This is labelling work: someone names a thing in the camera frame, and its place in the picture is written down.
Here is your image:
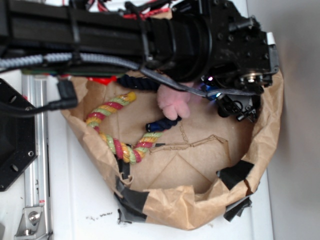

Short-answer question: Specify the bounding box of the brown paper bag bin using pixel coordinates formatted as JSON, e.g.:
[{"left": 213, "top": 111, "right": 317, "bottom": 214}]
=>
[{"left": 62, "top": 73, "right": 284, "bottom": 230}]

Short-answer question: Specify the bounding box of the multicolour striped rope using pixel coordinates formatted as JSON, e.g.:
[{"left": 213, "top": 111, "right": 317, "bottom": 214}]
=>
[{"left": 85, "top": 91, "right": 164, "bottom": 165}]

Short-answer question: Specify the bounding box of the white tray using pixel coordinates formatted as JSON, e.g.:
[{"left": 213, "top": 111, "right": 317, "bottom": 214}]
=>
[{"left": 42, "top": 0, "right": 275, "bottom": 240}]

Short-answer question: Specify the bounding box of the black plug cable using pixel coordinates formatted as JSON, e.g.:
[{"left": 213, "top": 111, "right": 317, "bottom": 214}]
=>
[{"left": 0, "top": 79, "right": 78, "bottom": 118}]

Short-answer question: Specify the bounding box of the blue rectangular block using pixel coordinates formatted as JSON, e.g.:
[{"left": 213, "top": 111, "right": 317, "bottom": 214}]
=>
[{"left": 200, "top": 84, "right": 212, "bottom": 92}]

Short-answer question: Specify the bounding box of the grey braided cable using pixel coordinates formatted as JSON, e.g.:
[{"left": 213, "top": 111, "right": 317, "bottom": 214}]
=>
[{"left": 0, "top": 53, "right": 258, "bottom": 99}]

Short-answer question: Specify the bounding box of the pink plush bunny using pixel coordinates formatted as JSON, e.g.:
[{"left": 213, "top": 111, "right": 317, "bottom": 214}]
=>
[{"left": 157, "top": 84, "right": 191, "bottom": 121}]

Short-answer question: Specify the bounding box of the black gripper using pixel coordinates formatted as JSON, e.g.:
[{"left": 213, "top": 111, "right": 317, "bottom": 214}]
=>
[{"left": 172, "top": 0, "right": 279, "bottom": 122}]

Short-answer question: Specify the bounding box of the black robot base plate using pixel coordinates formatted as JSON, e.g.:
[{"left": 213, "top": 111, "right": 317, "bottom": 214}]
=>
[{"left": 0, "top": 77, "right": 39, "bottom": 193}]

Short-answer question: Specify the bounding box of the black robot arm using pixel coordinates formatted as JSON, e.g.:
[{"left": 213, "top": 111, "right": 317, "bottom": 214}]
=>
[{"left": 0, "top": 0, "right": 279, "bottom": 120}]

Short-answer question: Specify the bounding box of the metal corner bracket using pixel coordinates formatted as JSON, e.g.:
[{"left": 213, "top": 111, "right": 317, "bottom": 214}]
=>
[{"left": 14, "top": 206, "right": 50, "bottom": 240}]

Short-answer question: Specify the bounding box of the dark blue rope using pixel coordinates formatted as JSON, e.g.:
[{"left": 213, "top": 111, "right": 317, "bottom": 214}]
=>
[{"left": 116, "top": 74, "right": 183, "bottom": 133}]

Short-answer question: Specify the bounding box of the aluminium extrusion rail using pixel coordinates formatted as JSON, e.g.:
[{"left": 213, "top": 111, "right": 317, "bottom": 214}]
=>
[{"left": 22, "top": 74, "right": 50, "bottom": 208}]

